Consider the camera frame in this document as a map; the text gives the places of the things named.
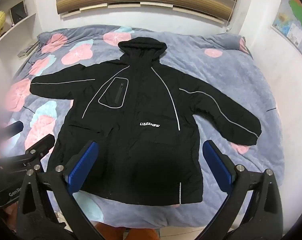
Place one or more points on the person's orange trousers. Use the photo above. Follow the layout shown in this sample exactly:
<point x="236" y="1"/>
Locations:
<point x="108" y="233"/>

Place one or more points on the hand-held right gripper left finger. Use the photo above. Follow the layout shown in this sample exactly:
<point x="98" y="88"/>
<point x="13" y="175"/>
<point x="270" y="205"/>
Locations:
<point x="84" y="166"/>

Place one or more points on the grey floral blanket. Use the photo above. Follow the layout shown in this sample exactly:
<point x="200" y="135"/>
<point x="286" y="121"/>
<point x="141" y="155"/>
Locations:
<point x="216" y="80"/>

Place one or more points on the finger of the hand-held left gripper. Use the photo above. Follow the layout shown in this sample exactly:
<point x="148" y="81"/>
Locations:
<point x="42" y="143"/>
<point x="14" y="128"/>

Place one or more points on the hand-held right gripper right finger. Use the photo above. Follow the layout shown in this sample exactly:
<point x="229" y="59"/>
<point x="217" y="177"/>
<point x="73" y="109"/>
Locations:
<point x="217" y="166"/>

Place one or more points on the grey flat book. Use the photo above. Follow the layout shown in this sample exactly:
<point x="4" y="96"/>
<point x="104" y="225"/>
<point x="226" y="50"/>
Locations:
<point x="24" y="52"/>

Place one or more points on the black hooded jacket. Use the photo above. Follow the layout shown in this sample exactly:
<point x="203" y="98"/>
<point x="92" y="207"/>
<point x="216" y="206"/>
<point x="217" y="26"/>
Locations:
<point x="141" y="142"/>

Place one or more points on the white bookshelf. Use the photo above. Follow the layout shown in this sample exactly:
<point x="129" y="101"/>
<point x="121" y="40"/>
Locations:
<point x="28" y="2"/>

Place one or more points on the wall map poster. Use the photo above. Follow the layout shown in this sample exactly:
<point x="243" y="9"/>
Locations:
<point x="293" y="17"/>

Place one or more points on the black picture frame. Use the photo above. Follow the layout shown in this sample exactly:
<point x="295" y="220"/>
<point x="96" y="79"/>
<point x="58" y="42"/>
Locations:
<point x="17" y="12"/>

